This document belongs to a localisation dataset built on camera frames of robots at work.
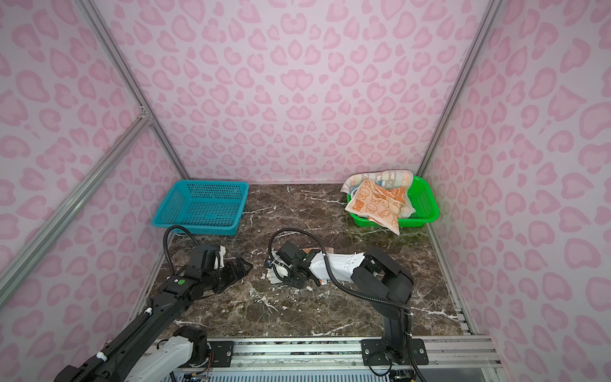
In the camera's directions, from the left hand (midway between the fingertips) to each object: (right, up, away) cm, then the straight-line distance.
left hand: (246, 268), depth 82 cm
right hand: (+15, -3, +8) cm, 18 cm away
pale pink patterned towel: (+58, +34, +28) cm, 73 cm away
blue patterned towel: (+56, +31, +28) cm, 70 cm away
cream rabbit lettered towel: (+11, -1, -5) cm, 13 cm away
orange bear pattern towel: (+52, +22, +20) cm, 59 cm away
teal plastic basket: (-28, +20, +29) cm, 45 cm away
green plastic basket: (+72, +22, +23) cm, 79 cm away
